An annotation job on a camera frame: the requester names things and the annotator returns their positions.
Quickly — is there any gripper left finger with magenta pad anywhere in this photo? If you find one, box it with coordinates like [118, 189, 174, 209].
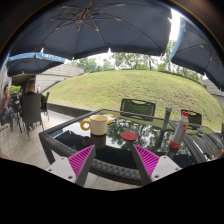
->
[47, 145, 96, 187]

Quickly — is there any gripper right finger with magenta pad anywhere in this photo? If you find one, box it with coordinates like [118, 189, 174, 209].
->
[132, 145, 180, 186]

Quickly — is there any red round lid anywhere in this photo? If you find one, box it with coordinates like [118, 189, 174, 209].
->
[120, 132, 137, 141]

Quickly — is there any dark wicker glass-top table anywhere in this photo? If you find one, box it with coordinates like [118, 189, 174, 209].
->
[39, 109, 224, 185]

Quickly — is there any clear bottle with red cap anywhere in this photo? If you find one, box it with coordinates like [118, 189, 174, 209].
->
[167, 111, 189, 159]

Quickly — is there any umbrella pole in table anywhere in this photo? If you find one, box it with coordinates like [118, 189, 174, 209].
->
[161, 107, 172, 131]

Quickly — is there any dark wicker chair middle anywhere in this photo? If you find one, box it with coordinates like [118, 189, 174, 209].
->
[120, 98, 156, 121]

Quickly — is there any dark wicker chair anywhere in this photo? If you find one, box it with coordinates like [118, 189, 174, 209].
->
[120, 98, 156, 121]
[186, 110, 202, 125]

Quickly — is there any dark wicker chair right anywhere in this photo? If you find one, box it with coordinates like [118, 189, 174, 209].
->
[186, 110, 202, 125]

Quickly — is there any dark chair behind person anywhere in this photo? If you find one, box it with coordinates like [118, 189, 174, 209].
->
[22, 94, 42, 133]

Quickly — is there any seated person at left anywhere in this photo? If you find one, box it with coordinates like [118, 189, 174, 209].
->
[0, 86, 14, 129]

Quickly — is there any seated person in black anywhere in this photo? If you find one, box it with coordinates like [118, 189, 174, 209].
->
[18, 78, 44, 111]

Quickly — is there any navy umbrella with blue trim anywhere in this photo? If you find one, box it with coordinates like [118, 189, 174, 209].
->
[7, 52, 65, 77]

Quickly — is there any navy umbrella at right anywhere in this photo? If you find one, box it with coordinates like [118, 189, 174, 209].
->
[169, 18, 224, 92]

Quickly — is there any large navy patio umbrella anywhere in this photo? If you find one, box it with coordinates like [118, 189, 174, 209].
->
[11, 0, 172, 59]

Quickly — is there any cream mug with yellow handle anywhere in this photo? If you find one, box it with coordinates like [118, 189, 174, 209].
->
[80, 115, 108, 136]

